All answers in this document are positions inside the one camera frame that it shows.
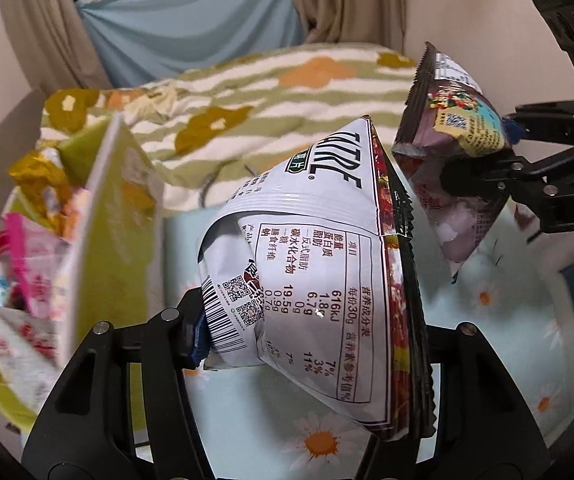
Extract blue cloth over window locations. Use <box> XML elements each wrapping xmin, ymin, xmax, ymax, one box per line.
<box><xmin>78</xmin><ymin>0</ymin><xmax>304</xmax><ymax>87</ymax></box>

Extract pink white snack bag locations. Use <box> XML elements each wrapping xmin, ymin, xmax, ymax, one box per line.
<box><xmin>0</xmin><ymin>307</ymin><xmax>60</xmax><ymax>415</ymax></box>

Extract white black chip bag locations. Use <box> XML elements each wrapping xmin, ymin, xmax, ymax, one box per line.
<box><xmin>198</xmin><ymin>116</ymin><xmax>436</xmax><ymax>440</ymax></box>

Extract gold foil snack bag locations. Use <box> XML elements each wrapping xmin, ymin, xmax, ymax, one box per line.
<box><xmin>8</xmin><ymin>148</ymin><xmax>78</xmax><ymax>240</ymax></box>

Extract beige curtain right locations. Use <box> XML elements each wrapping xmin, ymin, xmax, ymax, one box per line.
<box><xmin>293</xmin><ymin>0</ymin><xmax>405</xmax><ymax>52</ymax></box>

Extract green cardboard box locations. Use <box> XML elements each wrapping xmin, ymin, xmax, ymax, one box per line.
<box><xmin>0</xmin><ymin>114</ymin><xmax>163</xmax><ymax>434</ymax></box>

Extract beige curtain left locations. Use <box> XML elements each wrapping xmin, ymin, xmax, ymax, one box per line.
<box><xmin>0</xmin><ymin>0</ymin><xmax>111</xmax><ymax>96</ymax></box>

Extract floral striped duvet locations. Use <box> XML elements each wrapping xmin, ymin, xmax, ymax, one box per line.
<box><xmin>38</xmin><ymin>44</ymin><xmax>416</xmax><ymax>214</ymax></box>

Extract pink striped snack bag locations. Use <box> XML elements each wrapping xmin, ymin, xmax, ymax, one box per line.
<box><xmin>5</xmin><ymin>212</ymin><xmax>70</xmax><ymax>321</ymax></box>

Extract light blue daisy sheet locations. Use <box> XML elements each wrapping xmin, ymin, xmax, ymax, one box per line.
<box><xmin>185</xmin><ymin>207</ymin><xmax>574</xmax><ymax>479</ymax></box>

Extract brown chocolate snack bag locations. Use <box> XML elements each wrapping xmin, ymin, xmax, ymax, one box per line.
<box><xmin>392</xmin><ymin>42</ymin><xmax>510</xmax><ymax>274</ymax></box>

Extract beige curtain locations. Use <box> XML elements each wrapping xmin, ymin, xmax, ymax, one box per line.
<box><xmin>293</xmin><ymin>0</ymin><xmax>405</xmax><ymax>52</ymax></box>
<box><xmin>0</xmin><ymin>0</ymin><xmax>111</xmax><ymax>96</ymax></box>

